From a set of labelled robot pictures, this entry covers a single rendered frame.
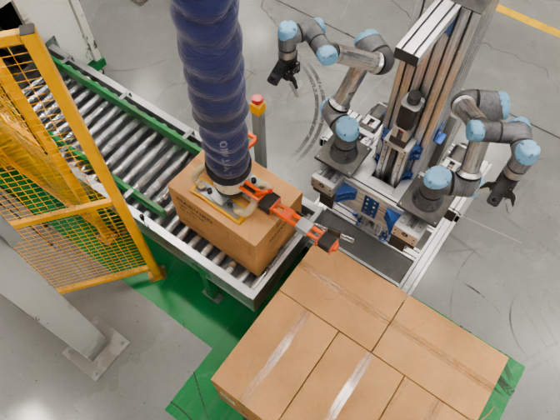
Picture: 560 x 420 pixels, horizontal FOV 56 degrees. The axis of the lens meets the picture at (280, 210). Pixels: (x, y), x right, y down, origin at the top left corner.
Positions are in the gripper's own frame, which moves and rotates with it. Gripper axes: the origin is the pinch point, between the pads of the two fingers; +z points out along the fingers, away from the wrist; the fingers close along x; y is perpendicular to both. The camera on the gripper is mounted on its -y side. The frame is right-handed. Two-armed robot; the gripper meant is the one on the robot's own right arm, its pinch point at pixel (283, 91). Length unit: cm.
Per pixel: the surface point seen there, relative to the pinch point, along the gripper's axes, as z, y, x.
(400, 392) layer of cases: 98, -57, -113
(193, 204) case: 58, -48, 23
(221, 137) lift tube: -0.6, -36.9, 6.1
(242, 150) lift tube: 13.6, -29.3, 1.9
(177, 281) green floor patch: 152, -66, 39
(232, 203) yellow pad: 52, -38, 5
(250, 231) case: 57, -43, -11
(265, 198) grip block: 42, -30, -11
